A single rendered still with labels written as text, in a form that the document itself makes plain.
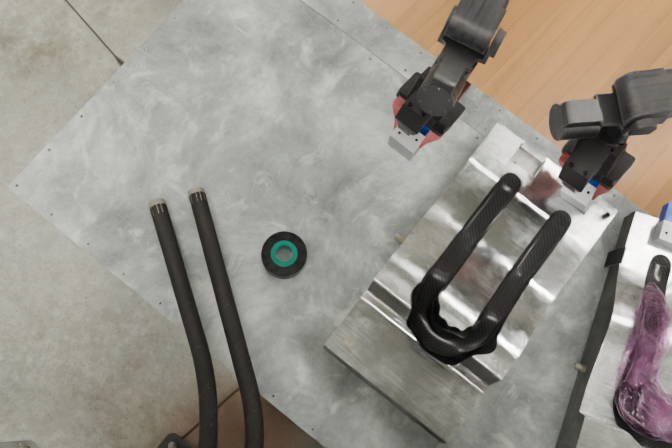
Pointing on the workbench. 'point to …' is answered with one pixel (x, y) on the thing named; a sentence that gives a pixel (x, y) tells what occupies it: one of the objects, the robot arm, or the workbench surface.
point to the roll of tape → (284, 248)
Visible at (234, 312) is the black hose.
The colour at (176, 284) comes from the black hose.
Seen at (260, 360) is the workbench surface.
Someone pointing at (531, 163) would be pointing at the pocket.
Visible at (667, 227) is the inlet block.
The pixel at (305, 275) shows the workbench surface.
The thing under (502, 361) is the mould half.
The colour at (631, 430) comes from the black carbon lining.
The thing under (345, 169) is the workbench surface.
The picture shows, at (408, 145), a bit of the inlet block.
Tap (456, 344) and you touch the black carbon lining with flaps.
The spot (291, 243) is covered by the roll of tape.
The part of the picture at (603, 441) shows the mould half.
